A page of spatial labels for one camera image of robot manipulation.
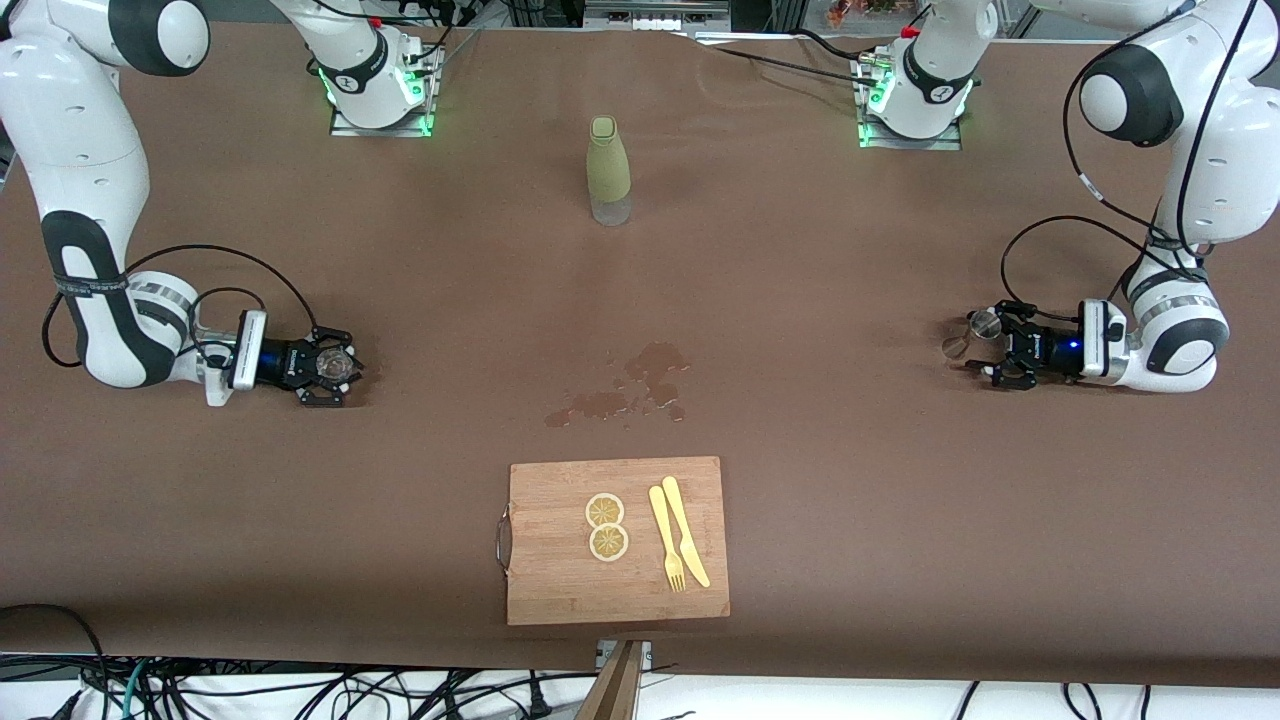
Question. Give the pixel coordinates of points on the metal double jigger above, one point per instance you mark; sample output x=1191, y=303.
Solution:
x=985, y=323

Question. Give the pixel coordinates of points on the wooden post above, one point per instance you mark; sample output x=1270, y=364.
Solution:
x=612, y=690

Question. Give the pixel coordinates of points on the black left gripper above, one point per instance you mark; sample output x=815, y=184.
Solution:
x=1046, y=350

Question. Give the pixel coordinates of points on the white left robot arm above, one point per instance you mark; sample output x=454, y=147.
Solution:
x=1220, y=150

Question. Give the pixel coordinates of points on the yellow plastic knife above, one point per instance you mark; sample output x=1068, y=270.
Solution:
x=680, y=520

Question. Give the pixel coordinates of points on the grey metal box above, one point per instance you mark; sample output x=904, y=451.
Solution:
x=655, y=15

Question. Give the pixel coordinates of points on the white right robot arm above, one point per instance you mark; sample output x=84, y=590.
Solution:
x=80, y=130

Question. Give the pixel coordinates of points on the small metal bracket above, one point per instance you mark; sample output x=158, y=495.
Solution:
x=645, y=652

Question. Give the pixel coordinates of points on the small clear glass cup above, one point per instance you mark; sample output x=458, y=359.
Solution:
x=336, y=366

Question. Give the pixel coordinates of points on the yellow plastic fork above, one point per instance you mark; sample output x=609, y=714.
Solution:
x=662, y=530

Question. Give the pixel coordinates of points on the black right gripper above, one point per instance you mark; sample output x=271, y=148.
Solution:
x=281, y=361

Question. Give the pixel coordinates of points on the lemon slice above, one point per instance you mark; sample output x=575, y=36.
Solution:
x=604, y=510
x=608, y=543

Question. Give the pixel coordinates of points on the bamboo cutting board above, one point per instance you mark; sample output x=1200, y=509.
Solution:
x=560, y=580

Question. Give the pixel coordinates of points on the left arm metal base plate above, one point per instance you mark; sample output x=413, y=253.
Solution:
x=945, y=144

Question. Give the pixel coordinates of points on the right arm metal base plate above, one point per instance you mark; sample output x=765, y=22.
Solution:
x=400, y=130

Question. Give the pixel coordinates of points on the green sleeved glass bottle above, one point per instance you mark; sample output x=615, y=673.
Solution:
x=609, y=165

